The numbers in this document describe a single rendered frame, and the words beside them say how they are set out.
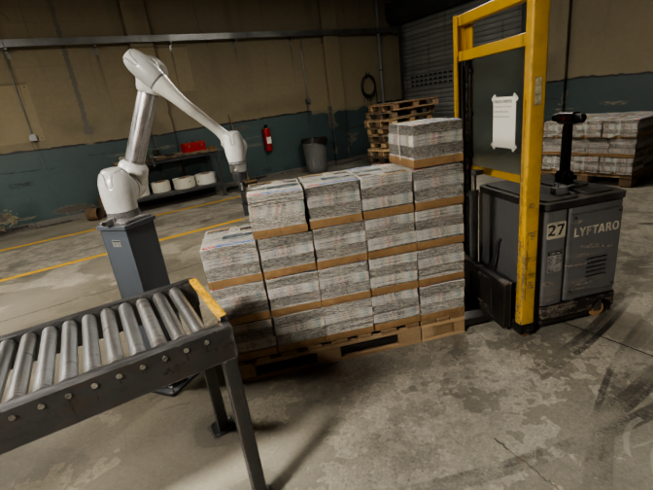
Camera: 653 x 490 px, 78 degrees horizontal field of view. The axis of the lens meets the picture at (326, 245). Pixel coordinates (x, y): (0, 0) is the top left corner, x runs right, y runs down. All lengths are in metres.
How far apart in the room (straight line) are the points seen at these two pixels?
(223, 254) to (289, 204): 0.42
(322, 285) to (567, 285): 1.46
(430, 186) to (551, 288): 0.96
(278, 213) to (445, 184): 0.92
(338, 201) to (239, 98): 7.13
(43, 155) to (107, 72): 1.80
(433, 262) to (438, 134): 0.71
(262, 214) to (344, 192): 0.44
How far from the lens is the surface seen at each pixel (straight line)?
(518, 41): 2.41
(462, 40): 2.96
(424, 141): 2.24
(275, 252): 2.15
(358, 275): 2.27
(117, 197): 2.27
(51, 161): 8.57
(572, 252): 2.72
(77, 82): 8.60
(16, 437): 1.45
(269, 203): 2.06
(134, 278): 2.35
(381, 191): 2.19
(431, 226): 2.35
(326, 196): 2.11
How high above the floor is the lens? 1.45
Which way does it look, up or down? 19 degrees down
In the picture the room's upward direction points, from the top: 7 degrees counter-clockwise
